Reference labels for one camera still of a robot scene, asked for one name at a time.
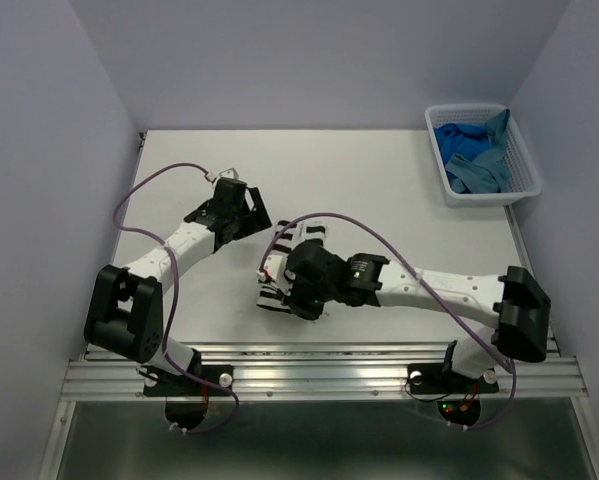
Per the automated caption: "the aluminium mounting rail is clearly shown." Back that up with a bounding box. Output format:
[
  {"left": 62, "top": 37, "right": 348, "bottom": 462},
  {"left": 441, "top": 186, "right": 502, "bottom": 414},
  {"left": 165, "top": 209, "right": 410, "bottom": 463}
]
[{"left": 60, "top": 342, "right": 588, "bottom": 402}]

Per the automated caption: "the white plastic basket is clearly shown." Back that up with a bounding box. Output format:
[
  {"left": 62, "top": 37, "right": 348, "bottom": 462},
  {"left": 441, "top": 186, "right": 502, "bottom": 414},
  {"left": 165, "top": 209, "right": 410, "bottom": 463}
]
[{"left": 425, "top": 103, "right": 542, "bottom": 208}]

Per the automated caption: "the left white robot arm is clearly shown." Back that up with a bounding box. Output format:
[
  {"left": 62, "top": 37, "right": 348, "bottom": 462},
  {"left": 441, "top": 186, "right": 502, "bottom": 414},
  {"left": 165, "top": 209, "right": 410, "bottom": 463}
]
[{"left": 84, "top": 177, "right": 272, "bottom": 394}]

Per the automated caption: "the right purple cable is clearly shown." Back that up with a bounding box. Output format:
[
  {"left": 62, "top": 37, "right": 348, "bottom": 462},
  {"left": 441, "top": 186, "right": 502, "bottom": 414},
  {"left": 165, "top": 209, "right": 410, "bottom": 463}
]
[{"left": 257, "top": 212, "right": 519, "bottom": 432}]

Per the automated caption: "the black white striped tank top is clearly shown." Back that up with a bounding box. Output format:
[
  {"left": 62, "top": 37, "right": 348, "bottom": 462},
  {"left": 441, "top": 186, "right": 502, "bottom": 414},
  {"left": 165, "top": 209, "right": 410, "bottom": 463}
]
[{"left": 256, "top": 219, "right": 328, "bottom": 314}]

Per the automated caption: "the blue tank top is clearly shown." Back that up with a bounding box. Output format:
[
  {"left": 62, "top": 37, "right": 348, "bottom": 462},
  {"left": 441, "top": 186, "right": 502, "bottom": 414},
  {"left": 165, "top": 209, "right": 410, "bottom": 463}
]
[{"left": 433, "top": 123, "right": 491, "bottom": 165}]

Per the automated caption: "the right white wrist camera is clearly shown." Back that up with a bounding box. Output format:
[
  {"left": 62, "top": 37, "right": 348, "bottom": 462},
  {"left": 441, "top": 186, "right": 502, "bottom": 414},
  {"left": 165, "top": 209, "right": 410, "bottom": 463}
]
[{"left": 257, "top": 255, "right": 292, "bottom": 292}]

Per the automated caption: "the teal tank top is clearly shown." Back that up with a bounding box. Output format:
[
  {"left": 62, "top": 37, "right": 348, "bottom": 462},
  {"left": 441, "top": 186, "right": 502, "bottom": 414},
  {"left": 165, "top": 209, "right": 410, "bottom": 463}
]
[{"left": 445, "top": 109, "right": 511, "bottom": 194}]

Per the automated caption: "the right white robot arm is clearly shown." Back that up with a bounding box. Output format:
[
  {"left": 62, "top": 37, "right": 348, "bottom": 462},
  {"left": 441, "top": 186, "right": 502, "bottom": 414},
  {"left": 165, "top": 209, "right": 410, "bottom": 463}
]
[{"left": 263, "top": 241, "right": 551, "bottom": 390}]

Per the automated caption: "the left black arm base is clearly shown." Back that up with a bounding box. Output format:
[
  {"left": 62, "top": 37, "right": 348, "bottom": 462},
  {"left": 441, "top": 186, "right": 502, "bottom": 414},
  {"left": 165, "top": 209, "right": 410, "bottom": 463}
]
[{"left": 136, "top": 365, "right": 230, "bottom": 434}]

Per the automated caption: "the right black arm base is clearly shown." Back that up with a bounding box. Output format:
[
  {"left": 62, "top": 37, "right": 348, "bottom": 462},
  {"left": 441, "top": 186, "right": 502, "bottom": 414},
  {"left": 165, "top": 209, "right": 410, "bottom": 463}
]
[{"left": 405, "top": 363, "right": 499, "bottom": 428}]

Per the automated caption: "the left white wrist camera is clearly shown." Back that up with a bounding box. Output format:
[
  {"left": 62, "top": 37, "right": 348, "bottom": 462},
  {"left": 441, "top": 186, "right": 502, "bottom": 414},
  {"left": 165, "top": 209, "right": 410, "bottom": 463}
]
[{"left": 205, "top": 167, "right": 240, "bottom": 183}]

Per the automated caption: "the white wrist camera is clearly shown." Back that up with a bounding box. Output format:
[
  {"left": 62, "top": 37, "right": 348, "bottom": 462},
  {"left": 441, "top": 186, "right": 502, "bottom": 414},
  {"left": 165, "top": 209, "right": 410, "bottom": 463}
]
[
  {"left": 205, "top": 167, "right": 240, "bottom": 183},
  {"left": 257, "top": 255, "right": 292, "bottom": 292}
]

